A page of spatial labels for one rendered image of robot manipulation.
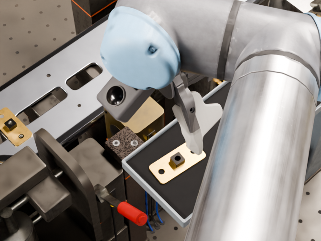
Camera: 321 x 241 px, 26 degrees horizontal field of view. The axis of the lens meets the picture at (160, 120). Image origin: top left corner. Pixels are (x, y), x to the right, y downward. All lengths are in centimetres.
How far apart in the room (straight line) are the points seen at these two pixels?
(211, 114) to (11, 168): 32
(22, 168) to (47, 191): 5
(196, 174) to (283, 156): 54
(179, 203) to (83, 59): 46
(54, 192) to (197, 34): 49
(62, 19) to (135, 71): 122
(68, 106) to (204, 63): 71
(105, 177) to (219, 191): 66
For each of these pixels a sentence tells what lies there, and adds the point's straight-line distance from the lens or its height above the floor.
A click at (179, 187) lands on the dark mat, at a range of 103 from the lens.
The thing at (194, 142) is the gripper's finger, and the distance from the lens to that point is 89.
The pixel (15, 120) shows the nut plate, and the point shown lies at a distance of 131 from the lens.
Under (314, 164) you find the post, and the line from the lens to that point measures 153.
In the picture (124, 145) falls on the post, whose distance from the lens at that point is 114.
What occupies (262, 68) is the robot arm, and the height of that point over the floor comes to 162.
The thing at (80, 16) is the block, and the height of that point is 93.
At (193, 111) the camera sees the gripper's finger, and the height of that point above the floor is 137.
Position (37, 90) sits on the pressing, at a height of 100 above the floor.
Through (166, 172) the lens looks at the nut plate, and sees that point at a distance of 104.
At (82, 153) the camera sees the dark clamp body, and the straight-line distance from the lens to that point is 116.
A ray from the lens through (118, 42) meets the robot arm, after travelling 61.
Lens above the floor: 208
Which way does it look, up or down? 57 degrees down
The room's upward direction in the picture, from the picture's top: straight up
